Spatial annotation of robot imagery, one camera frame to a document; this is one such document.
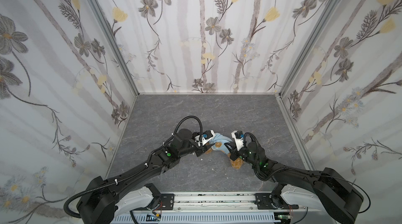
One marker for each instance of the aluminium corner post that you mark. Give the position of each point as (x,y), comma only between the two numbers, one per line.
(322,22)
(108,33)

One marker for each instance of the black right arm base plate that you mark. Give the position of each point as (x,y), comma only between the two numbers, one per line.
(267,201)

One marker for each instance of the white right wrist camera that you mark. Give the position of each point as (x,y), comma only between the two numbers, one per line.
(238,137)

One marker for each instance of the aluminium corner post left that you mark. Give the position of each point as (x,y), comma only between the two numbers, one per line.
(108,33)

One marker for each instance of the white perforated cable tray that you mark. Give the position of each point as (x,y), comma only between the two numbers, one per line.
(208,218)

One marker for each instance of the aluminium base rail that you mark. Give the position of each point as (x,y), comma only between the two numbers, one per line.
(310,210)

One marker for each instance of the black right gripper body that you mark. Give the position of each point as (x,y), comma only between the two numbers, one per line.
(234,152)

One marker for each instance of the aluminium corner post right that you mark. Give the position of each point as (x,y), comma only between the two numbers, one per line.
(322,22)

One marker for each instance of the light blue teddy hoodie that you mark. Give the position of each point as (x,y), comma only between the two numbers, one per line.
(219,143)

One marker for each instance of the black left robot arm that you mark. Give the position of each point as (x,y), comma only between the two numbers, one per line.
(98,202)

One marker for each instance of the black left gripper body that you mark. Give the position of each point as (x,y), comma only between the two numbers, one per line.
(201,147)

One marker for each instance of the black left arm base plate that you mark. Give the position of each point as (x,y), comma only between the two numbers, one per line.
(162,202)

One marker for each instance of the brown teddy bear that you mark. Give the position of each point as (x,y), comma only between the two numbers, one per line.
(237,163)

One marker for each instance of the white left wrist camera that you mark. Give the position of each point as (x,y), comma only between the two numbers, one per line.
(205,138)

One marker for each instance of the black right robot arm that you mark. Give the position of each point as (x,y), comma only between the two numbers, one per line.
(339,198)

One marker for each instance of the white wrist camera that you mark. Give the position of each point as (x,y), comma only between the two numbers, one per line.
(238,137)
(205,138)

